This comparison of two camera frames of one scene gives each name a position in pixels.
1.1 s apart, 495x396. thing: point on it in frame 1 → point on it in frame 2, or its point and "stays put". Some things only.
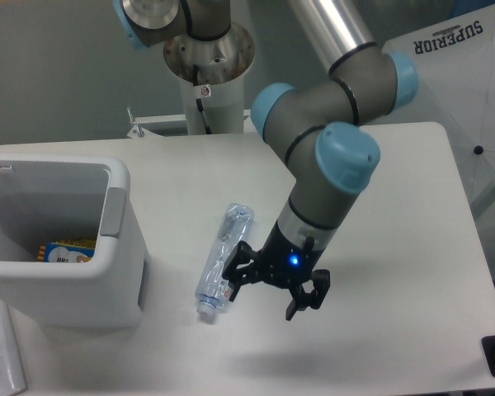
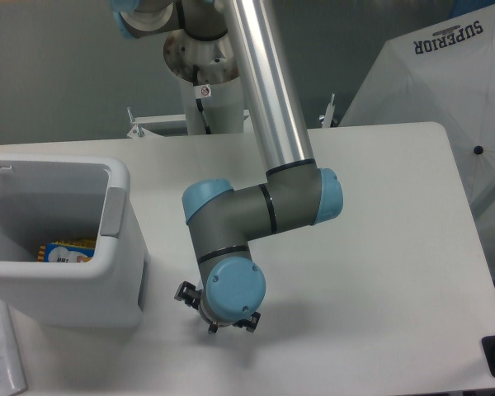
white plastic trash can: (30, 201) stays put
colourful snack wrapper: (68, 251) stays put
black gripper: (280, 262) → (214, 323)
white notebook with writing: (2, 370) stays put
